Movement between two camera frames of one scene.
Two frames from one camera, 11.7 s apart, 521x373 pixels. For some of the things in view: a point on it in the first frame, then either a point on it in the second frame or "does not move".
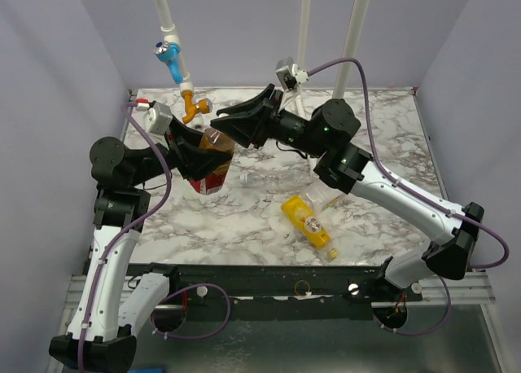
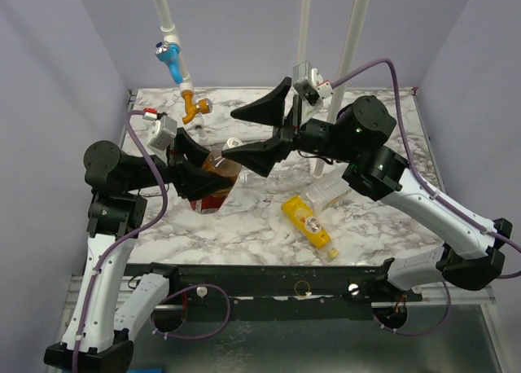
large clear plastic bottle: [318, 193] does not move
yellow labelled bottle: [306, 218] does not move
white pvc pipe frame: [359, 2] does not move
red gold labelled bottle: [218, 140] → [222, 165]
